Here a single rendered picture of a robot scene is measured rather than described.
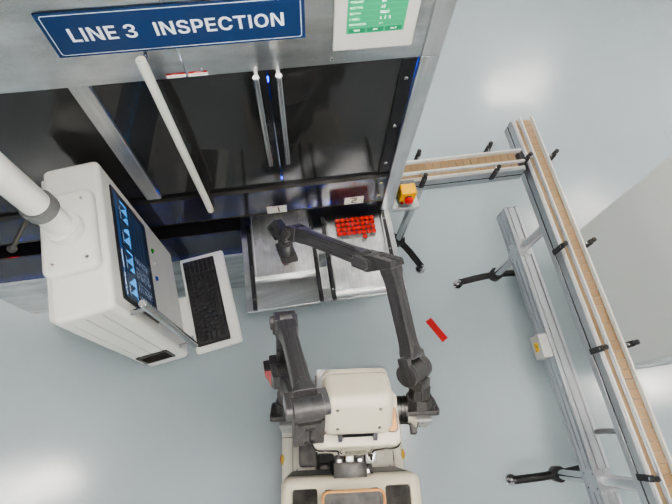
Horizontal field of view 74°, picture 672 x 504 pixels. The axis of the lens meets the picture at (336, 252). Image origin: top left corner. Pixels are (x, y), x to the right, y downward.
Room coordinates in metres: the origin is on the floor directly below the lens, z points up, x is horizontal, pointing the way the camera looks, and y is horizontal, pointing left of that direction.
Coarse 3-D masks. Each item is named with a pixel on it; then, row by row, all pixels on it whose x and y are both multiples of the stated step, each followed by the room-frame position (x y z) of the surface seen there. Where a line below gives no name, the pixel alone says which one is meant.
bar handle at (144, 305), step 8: (144, 304) 0.32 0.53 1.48; (136, 312) 0.31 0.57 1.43; (152, 312) 0.32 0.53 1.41; (160, 312) 0.33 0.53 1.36; (160, 320) 0.31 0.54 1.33; (168, 320) 0.33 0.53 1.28; (168, 328) 0.31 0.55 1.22; (176, 328) 0.32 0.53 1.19; (184, 336) 0.32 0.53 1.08; (184, 344) 0.31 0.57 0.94; (192, 344) 0.31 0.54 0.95
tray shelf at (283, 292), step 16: (320, 208) 1.01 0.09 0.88; (336, 208) 1.02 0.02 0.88; (352, 208) 1.03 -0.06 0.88; (368, 208) 1.03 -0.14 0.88; (240, 224) 0.89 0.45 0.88; (320, 224) 0.93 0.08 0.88; (320, 272) 0.69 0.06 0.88; (256, 288) 0.59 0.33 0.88; (272, 288) 0.60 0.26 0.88; (288, 288) 0.60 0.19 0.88; (304, 288) 0.61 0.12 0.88; (384, 288) 0.64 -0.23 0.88; (272, 304) 0.52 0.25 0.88; (288, 304) 0.53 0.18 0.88; (304, 304) 0.54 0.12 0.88
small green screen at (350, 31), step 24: (336, 0) 0.95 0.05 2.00; (360, 0) 0.96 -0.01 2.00; (384, 0) 0.98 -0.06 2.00; (408, 0) 0.99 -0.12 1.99; (336, 24) 0.95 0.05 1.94; (360, 24) 0.97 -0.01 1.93; (384, 24) 0.98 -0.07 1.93; (408, 24) 1.00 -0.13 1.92; (336, 48) 0.95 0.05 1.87; (360, 48) 0.97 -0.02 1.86
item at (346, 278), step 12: (348, 240) 0.86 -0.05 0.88; (360, 240) 0.86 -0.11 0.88; (372, 240) 0.87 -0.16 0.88; (384, 240) 0.87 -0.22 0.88; (336, 264) 0.73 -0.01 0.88; (348, 264) 0.74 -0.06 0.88; (336, 276) 0.68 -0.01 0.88; (348, 276) 0.68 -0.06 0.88; (360, 276) 0.69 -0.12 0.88; (372, 276) 0.69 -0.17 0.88; (336, 288) 0.61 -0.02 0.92; (348, 288) 0.61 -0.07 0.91; (360, 288) 0.62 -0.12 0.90; (372, 288) 0.64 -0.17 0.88
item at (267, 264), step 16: (256, 224) 0.90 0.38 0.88; (288, 224) 0.91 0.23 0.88; (304, 224) 0.92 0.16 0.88; (256, 240) 0.82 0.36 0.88; (272, 240) 0.82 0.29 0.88; (256, 256) 0.74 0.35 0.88; (272, 256) 0.75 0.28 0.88; (304, 256) 0.76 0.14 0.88; (256, 272) 0.66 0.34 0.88; (272, 272) 0.67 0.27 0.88; (288, 272) 0.66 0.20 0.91; (304, 272) 0.68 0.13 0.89
